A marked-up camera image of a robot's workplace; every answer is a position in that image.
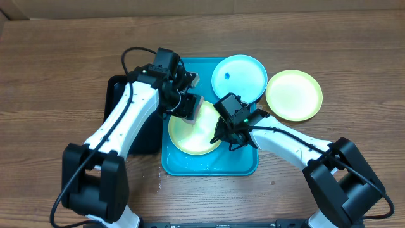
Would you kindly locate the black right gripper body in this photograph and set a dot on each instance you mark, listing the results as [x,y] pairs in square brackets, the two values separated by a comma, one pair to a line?
[226,133]

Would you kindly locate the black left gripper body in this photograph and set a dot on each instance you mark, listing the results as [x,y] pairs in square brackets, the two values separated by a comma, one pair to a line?
[180,105]

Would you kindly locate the light blue plate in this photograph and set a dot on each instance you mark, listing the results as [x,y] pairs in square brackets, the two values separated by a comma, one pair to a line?
[242,75]

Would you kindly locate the yellow plate with blue stain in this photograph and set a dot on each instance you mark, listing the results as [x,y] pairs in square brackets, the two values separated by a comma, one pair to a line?
[294,95]

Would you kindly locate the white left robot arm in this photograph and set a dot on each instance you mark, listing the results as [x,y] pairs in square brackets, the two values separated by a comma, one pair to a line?
[94,177]

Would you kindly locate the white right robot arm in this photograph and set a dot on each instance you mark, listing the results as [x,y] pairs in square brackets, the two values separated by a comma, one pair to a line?
[341,181]

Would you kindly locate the teal plastic tray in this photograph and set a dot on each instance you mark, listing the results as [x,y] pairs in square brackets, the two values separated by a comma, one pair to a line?
[219,162]

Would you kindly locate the black rectangular water tray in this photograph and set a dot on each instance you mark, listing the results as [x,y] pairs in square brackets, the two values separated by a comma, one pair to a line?
[148,140]

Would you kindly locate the cardboard backdrop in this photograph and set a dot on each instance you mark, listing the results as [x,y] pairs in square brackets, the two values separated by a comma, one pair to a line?
[69,9]

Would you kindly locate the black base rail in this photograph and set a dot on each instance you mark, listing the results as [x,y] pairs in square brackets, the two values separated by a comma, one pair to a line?
[280,223]

